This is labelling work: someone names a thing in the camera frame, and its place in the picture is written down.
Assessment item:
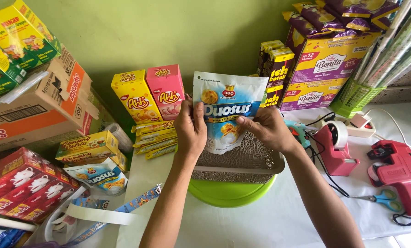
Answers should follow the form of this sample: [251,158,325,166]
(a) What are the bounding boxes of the person's right hand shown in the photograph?
[236,107,301,154]

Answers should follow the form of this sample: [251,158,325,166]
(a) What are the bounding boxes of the person's left hand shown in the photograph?
[173,99,208,159]

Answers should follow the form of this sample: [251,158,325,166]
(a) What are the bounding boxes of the white blue snack pouch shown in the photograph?
[193,71,269,155]
[63,158,129,195]

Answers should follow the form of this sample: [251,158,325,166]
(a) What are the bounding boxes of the teal glue gun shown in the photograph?
[283,119,311,149]

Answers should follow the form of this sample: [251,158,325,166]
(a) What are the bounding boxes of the yellow wafer stick packet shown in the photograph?
[145,144,178,160]
[136,139,178,154]
[133,134,178,148]
[136,128,177,140]
[131,121,175,134]

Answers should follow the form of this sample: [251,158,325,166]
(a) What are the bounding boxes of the brown yellow drink carton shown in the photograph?
[264,85,285,108]
[264,47,296,89]
[257,40,286,77]

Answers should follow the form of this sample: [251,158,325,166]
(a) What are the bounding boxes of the beige woven basket tray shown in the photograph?
[192,131,285,184]

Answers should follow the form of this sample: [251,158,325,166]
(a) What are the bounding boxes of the pink snack box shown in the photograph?
[146,64,185,121]

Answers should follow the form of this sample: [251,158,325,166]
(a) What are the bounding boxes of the purple yellow cake box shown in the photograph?
[285,27,382,85]
[279,77,349,112]

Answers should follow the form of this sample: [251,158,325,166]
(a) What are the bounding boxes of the yellow snack box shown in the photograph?
[111,70,163,125]

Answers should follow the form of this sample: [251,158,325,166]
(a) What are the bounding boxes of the pink tape dispenser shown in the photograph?
[313,121,360,177]

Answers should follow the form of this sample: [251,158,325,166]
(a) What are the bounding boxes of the clear tape roll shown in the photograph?
[325,120,349,149]

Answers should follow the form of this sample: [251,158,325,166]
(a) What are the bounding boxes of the clear plastic roll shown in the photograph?
[105,123,134,153]

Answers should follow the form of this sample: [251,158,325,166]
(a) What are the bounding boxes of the green round plastic stand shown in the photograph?
[187,174,278,209]

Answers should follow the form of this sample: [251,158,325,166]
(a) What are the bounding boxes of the yellow biscuit box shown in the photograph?
[55,130,120,163]
[63,151,129,173]

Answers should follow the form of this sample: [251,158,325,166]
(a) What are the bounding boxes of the blue patterned paper strip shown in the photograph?
[65,183,163,247]

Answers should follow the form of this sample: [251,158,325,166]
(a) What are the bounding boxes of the green plastic mesh basket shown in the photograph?
[330,78,387,118]

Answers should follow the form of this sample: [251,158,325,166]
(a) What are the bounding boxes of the white plug adapter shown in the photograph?
[350,113,369,129]

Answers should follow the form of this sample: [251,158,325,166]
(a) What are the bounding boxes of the white power strip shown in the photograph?
[315,113,377,138]

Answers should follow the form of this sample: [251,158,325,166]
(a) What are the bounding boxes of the white table cloth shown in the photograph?
[115,99,411,248]

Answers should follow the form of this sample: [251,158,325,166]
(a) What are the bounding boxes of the white paper strip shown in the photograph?
[37,186,141,242]

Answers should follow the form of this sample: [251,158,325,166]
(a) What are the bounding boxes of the red price label gun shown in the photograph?
[366,139,411,217]

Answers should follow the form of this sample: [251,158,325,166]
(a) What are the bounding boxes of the heap of purple snack packets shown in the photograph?
[282,0,401,39]

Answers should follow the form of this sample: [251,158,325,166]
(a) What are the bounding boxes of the bundle of wrapping paper rolls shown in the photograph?
[353,0,411,89]

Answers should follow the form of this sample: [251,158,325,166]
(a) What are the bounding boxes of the brown orange cardboard carton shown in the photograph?
[0,44,101,156]

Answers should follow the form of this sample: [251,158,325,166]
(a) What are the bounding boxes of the pack of red tea boxes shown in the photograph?
[0,147,80,223]

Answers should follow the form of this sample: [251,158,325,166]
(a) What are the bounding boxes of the clear plastic sleeve bundle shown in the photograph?
[0,70,50,106]

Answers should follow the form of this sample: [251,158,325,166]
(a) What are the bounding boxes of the stack of green yellow boxes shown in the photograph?
[0,0,62,102]

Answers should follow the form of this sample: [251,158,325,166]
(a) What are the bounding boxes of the white tube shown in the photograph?
[0,214,38,232]

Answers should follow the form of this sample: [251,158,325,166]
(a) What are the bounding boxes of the blue packets heap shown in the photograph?
[0,225,27,248]

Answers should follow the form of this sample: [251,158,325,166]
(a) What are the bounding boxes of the black cable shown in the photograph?
[305,112,351,198]

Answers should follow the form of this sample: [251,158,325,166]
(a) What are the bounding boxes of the white cable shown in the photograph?
[363,108,411,163]

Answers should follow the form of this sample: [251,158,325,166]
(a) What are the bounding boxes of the blue handled scissors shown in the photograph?
[350,189,403,213]

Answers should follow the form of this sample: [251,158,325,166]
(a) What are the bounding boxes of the black cord loop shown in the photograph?
[392,212,411,227]

